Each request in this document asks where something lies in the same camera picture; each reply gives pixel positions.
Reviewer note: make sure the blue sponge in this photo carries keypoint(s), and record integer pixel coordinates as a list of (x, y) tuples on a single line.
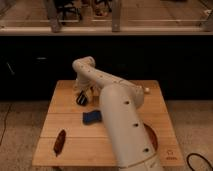
[(92, 117)]

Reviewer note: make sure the metal railing frame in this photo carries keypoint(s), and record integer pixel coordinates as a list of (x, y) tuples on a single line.
[(108, 17)]

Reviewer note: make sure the wooden table board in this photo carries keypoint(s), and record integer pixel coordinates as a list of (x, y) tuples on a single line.
[(88, 145)]

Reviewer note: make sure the office chair base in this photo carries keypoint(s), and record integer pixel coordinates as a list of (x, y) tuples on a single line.
[(66, 6)]

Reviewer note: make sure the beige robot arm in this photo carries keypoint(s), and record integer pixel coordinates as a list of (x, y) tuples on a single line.
[(119, 100)]

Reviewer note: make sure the orange plate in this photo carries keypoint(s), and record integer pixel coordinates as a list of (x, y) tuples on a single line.
[(151, 137)]

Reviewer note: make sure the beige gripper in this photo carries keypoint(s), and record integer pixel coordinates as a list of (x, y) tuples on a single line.
[(91, 90)]

